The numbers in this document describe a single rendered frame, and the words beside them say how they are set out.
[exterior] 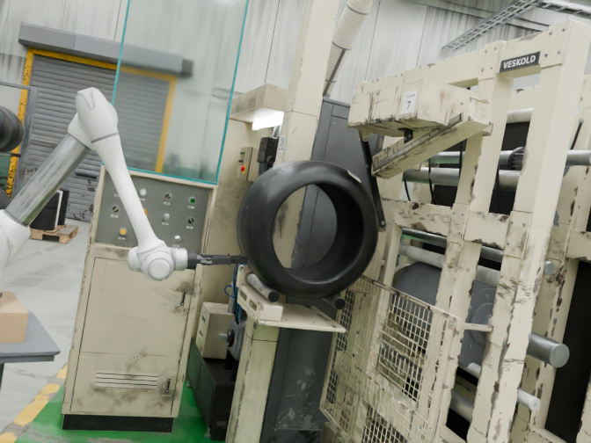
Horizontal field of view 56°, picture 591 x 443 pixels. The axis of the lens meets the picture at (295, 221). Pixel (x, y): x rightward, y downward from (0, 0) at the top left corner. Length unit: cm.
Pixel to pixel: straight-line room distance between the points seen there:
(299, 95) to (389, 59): 957
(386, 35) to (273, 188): 1016
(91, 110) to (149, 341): 125
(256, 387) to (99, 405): 78
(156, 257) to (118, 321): 96
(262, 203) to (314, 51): 80
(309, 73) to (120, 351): 158
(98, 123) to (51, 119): 985
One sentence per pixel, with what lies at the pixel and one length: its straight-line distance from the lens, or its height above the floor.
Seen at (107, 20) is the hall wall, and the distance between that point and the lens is 1201.
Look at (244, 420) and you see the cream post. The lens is 271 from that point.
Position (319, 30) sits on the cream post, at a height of 202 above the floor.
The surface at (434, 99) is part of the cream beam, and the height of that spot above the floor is 172.
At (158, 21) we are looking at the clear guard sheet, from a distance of 284.
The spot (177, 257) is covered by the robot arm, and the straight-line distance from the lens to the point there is 212.
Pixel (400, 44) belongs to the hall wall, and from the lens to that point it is 1217.
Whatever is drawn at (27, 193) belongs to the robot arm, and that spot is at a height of 113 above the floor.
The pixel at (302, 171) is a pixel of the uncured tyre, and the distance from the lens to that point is 213.
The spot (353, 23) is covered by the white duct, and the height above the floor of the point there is 219.
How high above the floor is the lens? 131
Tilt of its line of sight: 3 degrees down
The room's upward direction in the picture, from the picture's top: 10 degrees clockwise
